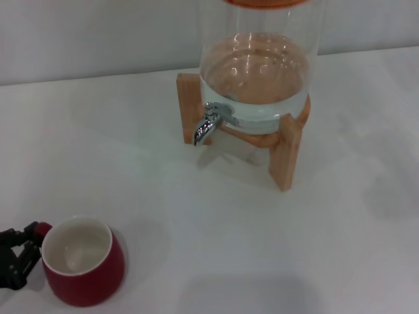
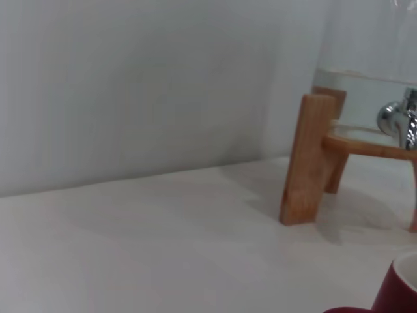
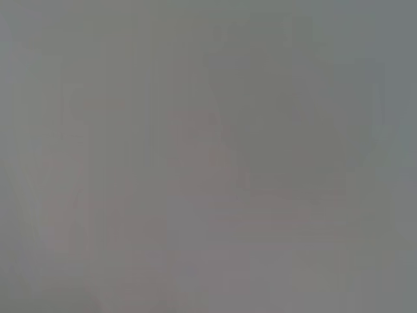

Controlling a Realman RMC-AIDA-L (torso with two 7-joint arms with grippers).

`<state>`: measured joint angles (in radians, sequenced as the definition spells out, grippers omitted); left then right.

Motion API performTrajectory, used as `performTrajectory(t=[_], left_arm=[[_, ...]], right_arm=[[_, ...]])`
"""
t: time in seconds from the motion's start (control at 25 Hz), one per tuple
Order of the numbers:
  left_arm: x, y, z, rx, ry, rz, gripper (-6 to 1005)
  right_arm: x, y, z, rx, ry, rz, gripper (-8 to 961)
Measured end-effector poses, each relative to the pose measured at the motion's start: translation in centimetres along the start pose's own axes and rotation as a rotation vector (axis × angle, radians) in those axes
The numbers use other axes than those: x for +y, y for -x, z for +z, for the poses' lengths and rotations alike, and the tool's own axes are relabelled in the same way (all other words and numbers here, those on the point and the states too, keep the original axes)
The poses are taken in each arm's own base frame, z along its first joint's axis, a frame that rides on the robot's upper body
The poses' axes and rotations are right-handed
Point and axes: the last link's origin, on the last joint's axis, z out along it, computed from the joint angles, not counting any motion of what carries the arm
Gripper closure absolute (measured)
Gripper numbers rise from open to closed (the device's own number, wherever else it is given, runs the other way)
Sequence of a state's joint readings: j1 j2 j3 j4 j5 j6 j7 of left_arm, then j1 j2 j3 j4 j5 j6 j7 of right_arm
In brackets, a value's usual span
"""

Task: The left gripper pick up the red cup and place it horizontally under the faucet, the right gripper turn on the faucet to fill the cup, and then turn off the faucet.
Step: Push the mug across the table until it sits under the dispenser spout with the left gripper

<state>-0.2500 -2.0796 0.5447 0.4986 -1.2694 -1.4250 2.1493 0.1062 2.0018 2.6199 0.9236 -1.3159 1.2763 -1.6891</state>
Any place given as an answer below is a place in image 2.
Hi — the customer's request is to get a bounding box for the glass water dispenser jar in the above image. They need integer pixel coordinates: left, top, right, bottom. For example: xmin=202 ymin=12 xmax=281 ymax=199
xmin=311 ymin=0 xmax=417 ymax=140

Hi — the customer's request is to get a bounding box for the wooden dispenser stand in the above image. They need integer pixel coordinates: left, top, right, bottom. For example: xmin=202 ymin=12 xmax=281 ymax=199
xmin=279 ymin=87 xmax=417 ymax=233

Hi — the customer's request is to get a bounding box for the red ceramic cup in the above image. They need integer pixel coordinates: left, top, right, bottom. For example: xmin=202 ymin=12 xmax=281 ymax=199
xmin=322 ymin=250 xmax=417 ymax=313

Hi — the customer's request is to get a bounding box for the chrome faucet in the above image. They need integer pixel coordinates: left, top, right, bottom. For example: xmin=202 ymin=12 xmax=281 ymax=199
xmin=377 ymin=87 xmax=417 ymax=151

